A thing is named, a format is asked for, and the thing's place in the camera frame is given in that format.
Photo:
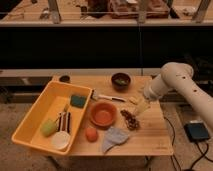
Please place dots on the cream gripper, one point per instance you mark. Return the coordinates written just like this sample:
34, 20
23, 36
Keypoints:
141, 106

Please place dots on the green pepper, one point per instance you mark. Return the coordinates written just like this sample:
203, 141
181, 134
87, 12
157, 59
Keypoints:
120, 81

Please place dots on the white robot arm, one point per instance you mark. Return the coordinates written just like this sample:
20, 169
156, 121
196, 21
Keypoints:
178, 76

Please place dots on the brown grape bunch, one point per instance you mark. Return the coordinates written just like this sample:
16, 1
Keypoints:
131, 122

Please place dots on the dark brown bowl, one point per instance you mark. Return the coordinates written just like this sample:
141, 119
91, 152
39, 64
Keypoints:
120, 87

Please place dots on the orange bowl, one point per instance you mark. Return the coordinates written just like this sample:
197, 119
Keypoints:
103, 114

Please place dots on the grey-blue cloth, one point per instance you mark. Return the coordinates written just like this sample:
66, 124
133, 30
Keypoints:
113, 137

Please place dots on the orange round fruit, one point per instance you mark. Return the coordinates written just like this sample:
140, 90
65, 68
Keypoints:
91, 134

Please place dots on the black foot pedal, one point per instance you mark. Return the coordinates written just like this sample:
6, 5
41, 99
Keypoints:
196, 132

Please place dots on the green sponge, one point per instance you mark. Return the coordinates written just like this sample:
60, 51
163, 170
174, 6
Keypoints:
78, 101

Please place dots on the dark striped brush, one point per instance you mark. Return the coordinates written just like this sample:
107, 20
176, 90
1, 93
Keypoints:
64, 122

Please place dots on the white small bowl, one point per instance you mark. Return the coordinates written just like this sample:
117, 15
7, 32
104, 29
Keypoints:
60, 140

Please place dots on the light green cup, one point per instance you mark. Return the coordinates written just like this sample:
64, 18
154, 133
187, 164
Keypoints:
48, 128

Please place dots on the wooden handled utensil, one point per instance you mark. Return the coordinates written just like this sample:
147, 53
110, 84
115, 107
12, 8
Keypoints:
63, 111

